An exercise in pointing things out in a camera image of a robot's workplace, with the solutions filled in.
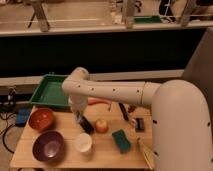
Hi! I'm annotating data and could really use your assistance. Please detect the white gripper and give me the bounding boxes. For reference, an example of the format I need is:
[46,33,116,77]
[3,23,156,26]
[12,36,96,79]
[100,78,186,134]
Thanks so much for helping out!
[68,96,87,116]

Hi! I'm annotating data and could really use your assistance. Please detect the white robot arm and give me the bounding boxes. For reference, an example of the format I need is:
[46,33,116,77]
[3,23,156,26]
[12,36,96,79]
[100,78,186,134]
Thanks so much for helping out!
[62,67,213,171]

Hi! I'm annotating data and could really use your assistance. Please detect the orange carrot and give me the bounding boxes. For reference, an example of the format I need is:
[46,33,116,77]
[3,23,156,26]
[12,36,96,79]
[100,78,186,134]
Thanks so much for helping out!
[88,98,110,105]

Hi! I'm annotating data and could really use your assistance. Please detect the green plastic tray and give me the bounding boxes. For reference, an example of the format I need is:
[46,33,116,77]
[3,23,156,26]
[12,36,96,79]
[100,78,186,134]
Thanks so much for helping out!
[30,74,70,110]

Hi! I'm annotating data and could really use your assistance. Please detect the yellow red apple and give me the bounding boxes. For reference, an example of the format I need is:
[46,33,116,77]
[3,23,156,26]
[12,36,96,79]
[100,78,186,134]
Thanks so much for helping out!
[95,119,108,133]

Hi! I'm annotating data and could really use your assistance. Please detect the white plastic cup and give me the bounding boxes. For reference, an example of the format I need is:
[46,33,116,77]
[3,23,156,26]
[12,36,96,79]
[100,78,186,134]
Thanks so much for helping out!
[74,133,93,154]

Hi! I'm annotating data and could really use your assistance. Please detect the orange bowl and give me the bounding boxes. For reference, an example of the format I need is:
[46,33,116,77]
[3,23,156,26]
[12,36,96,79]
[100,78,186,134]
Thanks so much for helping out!
[28,108,54,132]

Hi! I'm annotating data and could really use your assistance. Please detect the purple bowl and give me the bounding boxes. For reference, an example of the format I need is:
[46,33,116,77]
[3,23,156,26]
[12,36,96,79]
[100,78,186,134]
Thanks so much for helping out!
[32,131,64,162]

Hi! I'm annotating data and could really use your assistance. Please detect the green sponge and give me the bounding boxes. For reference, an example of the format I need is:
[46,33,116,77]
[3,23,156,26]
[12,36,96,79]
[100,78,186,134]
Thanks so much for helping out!
[112,129,131,154]

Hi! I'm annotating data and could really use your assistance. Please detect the dark red grape bunch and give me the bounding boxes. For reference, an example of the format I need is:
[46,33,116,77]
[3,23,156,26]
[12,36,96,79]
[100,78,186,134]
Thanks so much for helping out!
[128,105,136,113]

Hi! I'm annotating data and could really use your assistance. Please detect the blue box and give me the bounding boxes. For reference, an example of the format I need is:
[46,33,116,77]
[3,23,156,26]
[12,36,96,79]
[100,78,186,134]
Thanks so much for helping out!
[15,108,31,127]

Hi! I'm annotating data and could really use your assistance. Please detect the black binder clip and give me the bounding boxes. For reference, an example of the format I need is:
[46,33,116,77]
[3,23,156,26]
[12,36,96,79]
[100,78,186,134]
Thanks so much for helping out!
[136,118,145,132]

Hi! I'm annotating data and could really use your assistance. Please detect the wooden scrub brush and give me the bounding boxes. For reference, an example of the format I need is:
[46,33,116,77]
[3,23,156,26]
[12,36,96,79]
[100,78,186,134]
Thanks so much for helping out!
[137,138,154,170]

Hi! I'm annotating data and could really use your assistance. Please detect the black cables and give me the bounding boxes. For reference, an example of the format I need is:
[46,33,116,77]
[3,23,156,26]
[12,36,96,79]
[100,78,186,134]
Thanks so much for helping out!
[0,99,18,154]

